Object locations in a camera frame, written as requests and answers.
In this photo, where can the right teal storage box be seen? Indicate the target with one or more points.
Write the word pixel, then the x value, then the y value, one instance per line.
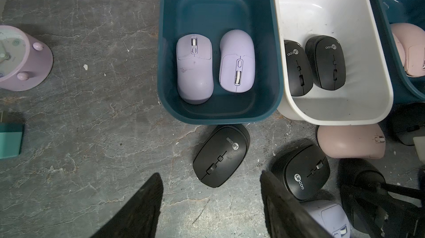
pixel 386 12

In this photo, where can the purple round alarm clock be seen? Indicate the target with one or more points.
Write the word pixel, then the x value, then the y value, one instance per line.
pixel 25 61

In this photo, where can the teal storage box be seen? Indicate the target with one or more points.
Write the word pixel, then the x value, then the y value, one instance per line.
pixel 386 12
pixel 213 19

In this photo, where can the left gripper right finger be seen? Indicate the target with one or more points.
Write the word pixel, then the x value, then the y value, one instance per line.
pixel 284 216

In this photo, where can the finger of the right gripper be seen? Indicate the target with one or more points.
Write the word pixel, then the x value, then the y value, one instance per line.
pixel 381 199

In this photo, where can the purple mouse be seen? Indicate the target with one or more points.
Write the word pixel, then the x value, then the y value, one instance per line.
pixel 330 216
pixel 237 64
pixel 194 67

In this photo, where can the pink mouse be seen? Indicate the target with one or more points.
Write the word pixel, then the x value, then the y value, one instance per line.
pixel 410 44
pixel 353 141

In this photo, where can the small teal cube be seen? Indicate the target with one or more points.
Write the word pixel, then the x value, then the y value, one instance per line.
pixel 11 136

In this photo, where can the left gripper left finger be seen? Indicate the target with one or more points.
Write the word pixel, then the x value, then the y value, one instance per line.
pixel 138 218

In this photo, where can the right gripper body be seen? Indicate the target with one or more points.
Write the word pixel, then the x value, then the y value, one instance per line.
pixel 404 220

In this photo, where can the white storage box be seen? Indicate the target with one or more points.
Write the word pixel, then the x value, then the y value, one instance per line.
pixel 367 95

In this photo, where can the left teal storage box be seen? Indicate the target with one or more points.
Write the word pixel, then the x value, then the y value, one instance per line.
pixel 213 19

